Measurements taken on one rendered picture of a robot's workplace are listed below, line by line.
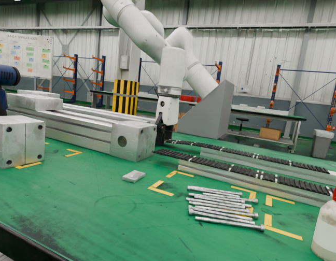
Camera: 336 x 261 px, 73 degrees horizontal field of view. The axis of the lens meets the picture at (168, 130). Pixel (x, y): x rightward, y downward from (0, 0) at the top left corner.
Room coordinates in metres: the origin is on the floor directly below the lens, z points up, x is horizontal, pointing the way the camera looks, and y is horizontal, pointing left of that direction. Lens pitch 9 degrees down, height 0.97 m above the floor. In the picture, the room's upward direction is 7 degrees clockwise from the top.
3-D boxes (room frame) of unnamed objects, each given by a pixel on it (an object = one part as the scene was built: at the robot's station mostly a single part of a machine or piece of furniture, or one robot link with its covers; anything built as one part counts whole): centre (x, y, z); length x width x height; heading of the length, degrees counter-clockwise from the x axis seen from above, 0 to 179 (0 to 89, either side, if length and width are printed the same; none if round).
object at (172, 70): (0.83, 0.01, 1.06); 0.09 x 0.08 x 0.13; 162
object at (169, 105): (0.82, 0.01, 0.92); 0.10 x 0.07 x 0.11; 155
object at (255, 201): (0.43, -0.14, 0.78); 0.11 x 0.01 x 0.01; 84
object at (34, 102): (0.84, 0.50, 0.87); 0.16 x 0.11 x 0.07; 65
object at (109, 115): (1.01, 0.42, 0.82); 0.80 x 0.10 x 0.09; 65
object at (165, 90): (0.82, 0.01, 0.98); 0.09 x 0.08 x 0.03; 155
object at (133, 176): (0.48, 0.06, 0.78); 0.05 x 0.03 x 0.01; 158
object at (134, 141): (0.66, 0.09, 0.83); 0.12 x 0.09 x 0.10; 155
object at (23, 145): (0.52, 0.35, 0.83); 0.11 x 0.10 x 0.10; 151
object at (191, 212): (0.35, -0.10, 0.78); 0.11 x 0.01 x 0.01; 84
